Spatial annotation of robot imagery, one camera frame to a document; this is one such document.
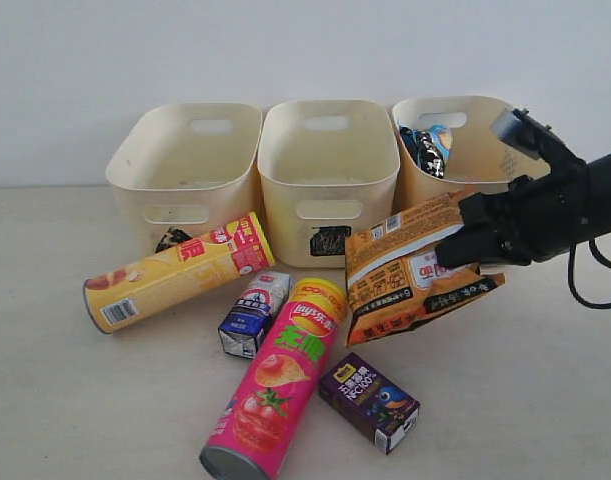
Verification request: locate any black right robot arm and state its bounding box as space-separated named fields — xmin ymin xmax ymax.
xmin=435 ymin=149 xmax=611 ymax=268

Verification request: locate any orange snack bag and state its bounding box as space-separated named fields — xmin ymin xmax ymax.
xmin=345 ymin=190 xmax=505 ymax=346

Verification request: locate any cream bin with square mark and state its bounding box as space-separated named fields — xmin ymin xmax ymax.
xmin=257 ymin=100 xmax=400 ymax=268

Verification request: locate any blue white milk carton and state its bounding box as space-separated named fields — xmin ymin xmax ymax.
xmin=218 ymin=270 xmax=292 ymax=359

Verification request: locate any dark blue snack bag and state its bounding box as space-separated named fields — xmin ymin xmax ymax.
xmin=399 ymin=124 xmax=453 ymax=179

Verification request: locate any pink chips can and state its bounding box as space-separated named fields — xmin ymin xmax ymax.
xmin=199 ymin=277 xmax=348 ymax=480

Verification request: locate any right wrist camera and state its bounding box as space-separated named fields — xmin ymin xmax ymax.
xmin=490 ymin=108 xmax=574 ymax=166

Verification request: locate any purple juice carton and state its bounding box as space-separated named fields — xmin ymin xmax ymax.
xmin=318 ymin=353 xmax=420 ymax=455

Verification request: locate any cream bin with triangle mark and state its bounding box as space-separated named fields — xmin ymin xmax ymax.
xmin=105 ymin=103 xmax=263 ymax=256

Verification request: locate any yellow chips can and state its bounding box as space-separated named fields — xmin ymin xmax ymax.
xmin=83 ymin=212 xmax=275 ymax=334

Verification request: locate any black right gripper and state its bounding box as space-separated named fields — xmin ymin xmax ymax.
xmin=435 ymin=154 xmax=591 ymax=268

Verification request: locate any cream bin with circle mark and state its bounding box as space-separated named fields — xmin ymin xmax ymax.
xmin=391 ymin=95 xmax=550 ymax=213

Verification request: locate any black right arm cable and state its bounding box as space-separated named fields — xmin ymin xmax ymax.
xmin=568 ymin=237 xmax=611 ymax=309

